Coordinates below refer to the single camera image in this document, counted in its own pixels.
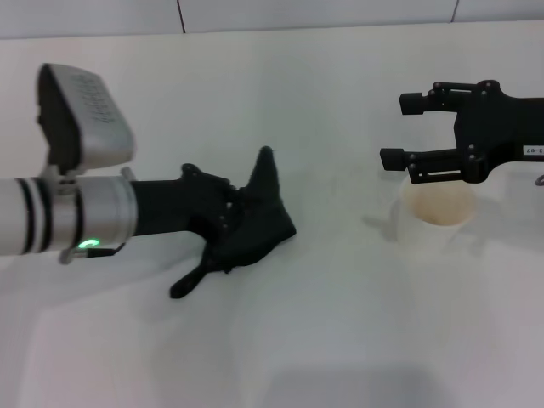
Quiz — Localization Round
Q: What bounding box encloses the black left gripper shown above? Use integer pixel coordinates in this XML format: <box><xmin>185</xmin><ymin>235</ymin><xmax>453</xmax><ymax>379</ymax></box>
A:
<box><xmin>129</xmin><ymin>163</ymin><xmax>250</xmax><ymax>241</ymax></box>

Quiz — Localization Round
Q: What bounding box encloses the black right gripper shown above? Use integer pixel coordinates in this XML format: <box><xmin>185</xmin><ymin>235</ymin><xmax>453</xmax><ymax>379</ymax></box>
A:
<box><xmin>379</xmin><ymin>78</ymin><xmax>544</xmax><ymax>186</ymax></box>

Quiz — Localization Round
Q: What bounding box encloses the dark rag with strap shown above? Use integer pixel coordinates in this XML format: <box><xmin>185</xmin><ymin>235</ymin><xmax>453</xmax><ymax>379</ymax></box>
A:
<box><xmin>169</xmin><ymin>145</ymin><xmax>298</xmax><ymax>300</ymax></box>

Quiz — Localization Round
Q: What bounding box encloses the white paper cup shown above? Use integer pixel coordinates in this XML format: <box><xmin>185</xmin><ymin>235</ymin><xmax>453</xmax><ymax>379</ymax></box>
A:
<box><xmin>393</xmin><ymin>180</ymin><xmax>478</xmax><ymax>256</ymax></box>

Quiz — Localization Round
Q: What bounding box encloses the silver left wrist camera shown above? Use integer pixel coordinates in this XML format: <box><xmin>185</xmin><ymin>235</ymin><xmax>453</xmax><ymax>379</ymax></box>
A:
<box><xmin>34</xmin><ymin>63</ymin><xmax>137</xmax><ymax>176</ymax></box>

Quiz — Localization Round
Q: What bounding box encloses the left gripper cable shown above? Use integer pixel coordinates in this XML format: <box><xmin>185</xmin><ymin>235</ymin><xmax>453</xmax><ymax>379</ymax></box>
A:
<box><xmin>59</xmin><ymin>241</ymin><xmax>126</xmax><ymax>265</ymax></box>

